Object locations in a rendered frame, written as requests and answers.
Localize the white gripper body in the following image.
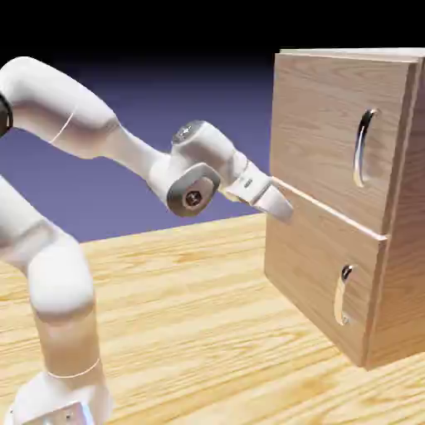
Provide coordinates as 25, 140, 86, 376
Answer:
252, 183, 295, 223

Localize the small light wood door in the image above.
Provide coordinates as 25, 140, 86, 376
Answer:
264, 177, 388, 369

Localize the large light wood door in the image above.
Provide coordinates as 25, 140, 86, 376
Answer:
269, 52, 420, 236

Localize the light wood cabinet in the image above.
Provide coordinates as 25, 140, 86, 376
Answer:
264, 47, 425, 371

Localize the long curved metal handle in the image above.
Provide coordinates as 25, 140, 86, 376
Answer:
352, 108, 379, 188

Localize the short curved metal handle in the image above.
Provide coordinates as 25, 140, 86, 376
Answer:
333, 264, 357, 327

